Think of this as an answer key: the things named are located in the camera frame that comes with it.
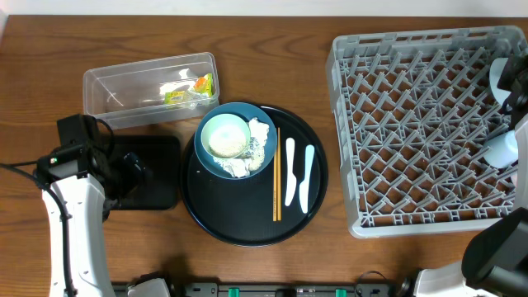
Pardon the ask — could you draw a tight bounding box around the light blue saucer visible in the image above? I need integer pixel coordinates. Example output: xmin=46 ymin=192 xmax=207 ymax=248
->
xmin=489 ymin=58 xmax=511 ymax=105

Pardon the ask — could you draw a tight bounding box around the small white cup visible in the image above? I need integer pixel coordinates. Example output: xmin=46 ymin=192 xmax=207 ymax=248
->
xmin=483 ymin=130 xmax=518 ymax=168

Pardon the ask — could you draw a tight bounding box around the pale green bowl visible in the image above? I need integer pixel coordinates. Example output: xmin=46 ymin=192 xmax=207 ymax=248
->
xmin=200 ymin=114 xmax=250 ymax=159

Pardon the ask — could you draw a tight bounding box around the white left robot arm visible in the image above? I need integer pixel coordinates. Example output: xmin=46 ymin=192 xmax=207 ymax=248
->
xmin=36 ymin=143 xmax=150 ymax=296

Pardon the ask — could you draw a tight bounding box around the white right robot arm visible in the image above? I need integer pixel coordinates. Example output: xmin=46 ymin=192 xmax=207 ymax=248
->
xmin=396 ymin=54 xmax=527 ymax=297

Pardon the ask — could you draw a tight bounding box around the grey dishwasher rack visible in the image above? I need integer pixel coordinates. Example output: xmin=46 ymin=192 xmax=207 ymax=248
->
xmin=326 ymin=26 xmax=527 ymax=238

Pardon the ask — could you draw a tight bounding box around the crumpled white napkin waste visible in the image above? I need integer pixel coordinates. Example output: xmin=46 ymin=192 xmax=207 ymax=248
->
xmin=214 ymin=118 xmax=270 ymax=178

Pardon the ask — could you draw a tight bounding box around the black square mat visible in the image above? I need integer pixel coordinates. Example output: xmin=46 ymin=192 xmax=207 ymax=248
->
xmin=105 ymin=135 xmax=181 ymax=210

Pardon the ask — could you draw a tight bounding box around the clear plastic bin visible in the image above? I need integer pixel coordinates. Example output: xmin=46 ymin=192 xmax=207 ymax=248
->
xmin=83 ymin=52 xmax=219 ymax=130

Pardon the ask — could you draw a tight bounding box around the green orange snack wrapper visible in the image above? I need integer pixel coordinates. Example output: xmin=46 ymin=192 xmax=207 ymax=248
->
xmin=163 ymin=73 xmax=213 ymax=104

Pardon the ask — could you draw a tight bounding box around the dark blue plate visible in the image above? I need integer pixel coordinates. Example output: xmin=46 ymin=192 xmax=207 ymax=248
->
xmin=194 ymin=102 xmax=277 ymax=180

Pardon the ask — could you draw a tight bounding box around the black round tray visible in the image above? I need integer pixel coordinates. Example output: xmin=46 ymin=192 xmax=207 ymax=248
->
xmin=181 ymin=106 xmax=328 ymax=246

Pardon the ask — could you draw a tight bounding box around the wooden chopstick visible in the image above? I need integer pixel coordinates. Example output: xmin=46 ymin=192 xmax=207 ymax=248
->
xmin=276 ymin=127 xmax=282 ymax=221
xmin=273 ymin=145 xmax=277 ymax=222

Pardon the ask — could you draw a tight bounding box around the white plastic knife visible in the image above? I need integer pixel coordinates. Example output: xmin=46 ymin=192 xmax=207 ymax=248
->
xmin=285 ymin=138 xmax=297 ymax=206
xmin=299 ymin=144 xmax=314 ymax=214

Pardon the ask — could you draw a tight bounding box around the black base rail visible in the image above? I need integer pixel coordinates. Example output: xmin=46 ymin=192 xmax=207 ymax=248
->
xmin=112 ymin=272 xmax=394 ymax=297

